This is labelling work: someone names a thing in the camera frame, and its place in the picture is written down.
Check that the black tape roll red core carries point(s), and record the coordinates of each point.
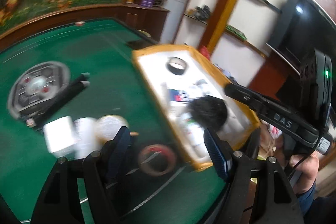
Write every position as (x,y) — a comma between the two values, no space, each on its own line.
(156,160)

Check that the round table control panel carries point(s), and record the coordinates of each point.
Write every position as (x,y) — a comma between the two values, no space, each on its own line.
(36,88)

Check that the white tray with yellow rim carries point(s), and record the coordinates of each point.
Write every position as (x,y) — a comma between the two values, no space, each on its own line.
(188,90)

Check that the black round cap holder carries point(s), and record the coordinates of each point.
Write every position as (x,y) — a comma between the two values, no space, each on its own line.
(210,112)

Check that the black tape roll tan core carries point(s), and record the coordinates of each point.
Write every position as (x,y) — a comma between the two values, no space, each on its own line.
(176,66)

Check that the person right hand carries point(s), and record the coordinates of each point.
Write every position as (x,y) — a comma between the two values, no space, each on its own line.
(309,168)

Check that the black television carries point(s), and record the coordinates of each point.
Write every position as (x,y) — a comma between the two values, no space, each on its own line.
(301,26)

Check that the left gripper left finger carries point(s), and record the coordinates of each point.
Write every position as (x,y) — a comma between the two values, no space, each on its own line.
(59,200)

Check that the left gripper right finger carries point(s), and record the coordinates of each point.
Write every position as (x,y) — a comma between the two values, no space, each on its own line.
(255,191)

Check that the white blue small box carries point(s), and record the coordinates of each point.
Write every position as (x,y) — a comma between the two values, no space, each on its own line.
(175,95)

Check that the long black art marker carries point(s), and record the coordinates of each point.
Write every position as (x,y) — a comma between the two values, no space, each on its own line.
(39,120)

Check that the red plastic bag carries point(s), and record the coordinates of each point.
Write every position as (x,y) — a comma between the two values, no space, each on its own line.
(204,51)

